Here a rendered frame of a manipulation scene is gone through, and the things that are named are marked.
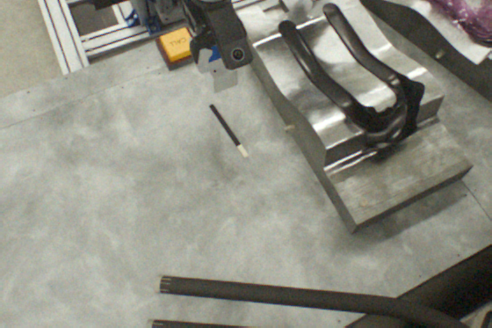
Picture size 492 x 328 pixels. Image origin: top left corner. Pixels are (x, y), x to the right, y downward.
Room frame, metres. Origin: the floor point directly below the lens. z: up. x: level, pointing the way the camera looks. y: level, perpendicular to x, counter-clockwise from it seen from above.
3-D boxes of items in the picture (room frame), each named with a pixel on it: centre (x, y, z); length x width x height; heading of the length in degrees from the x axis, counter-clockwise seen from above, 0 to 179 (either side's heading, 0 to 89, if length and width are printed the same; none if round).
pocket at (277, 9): (0.78, -0.02, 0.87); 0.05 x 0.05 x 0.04; 31
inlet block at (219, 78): (0.61, 0.10, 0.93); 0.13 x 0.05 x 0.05; 31
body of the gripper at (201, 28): (0.60, 0.09, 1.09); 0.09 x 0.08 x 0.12; 31
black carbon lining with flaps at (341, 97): (0.62, -0.18, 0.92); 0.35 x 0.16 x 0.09; 31
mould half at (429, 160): (0.60, -0.18, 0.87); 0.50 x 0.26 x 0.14; 31
